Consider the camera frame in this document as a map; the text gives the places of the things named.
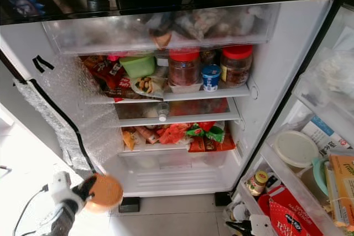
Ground orange plastic bowl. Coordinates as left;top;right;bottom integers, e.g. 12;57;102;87
87;174;124;213

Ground black fridge foot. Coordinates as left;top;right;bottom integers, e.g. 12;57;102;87
215;192;232;207
119;196;140;213

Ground fridge door with shelves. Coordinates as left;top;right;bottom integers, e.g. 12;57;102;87
224;4;354;236

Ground glass fridge shelf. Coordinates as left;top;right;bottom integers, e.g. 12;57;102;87
115;98;241;127
86;84;251;104

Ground black fridge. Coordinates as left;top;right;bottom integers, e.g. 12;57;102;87
0;0;354;236

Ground small white round jar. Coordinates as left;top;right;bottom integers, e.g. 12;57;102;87
224;203;249;223

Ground small yellow-lidded jar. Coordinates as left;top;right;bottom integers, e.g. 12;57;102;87
248;171;269;196

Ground red box with white print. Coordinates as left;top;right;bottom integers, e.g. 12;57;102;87
257;185;324;236

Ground yellow food packet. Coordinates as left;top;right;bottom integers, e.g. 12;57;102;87
122;129;136;151

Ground clear bubble wrap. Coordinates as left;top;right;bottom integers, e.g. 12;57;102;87
14;54;114;170

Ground pink sausage pack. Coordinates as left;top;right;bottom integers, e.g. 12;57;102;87
133;127;161;144

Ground white crisper drawer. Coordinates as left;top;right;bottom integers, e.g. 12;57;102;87
105;150;244;195

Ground flat red orange box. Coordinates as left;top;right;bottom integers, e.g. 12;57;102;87
188;134;236;153

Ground teal plastic cup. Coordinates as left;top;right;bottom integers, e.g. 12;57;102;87
311;156;332;195

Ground white round lidded container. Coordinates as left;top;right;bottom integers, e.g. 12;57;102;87
274;130;320;169

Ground green food packet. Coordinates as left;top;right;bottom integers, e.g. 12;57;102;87
185;123;226;143

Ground orange red food packet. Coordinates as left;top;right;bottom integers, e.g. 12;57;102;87
158;123;191;145

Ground small clear white-capped bottle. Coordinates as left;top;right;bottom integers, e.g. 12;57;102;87
156;102;169;122

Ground orange cardboard box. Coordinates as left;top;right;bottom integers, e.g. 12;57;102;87
326;150;354;228

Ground red snack packet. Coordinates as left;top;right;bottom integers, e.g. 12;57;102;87
80;55;131;101

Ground nut picture food pack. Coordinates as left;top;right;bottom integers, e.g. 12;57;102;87
130;76;166;99

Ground blue white carton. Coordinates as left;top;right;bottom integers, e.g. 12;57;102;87
301;116;352;151

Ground black tape strips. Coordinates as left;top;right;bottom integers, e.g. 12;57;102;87
32;55;53;74

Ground green plastic container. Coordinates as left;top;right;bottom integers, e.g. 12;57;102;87
119;55;155;78

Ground blue white yogurt cup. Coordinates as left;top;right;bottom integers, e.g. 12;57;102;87
201;65;222;92

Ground red-lidded glass jar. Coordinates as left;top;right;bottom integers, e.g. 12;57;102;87
169;48;201;86
220;44;254;87

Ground clear freezer drawer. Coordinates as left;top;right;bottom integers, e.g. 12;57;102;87
41;3;282;55

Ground white plastic bag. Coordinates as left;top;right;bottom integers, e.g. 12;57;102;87
304;48;354;98

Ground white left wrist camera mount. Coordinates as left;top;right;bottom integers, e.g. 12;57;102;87
49;171;72;203

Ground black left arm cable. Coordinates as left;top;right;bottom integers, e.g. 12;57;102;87
14;185;49;236

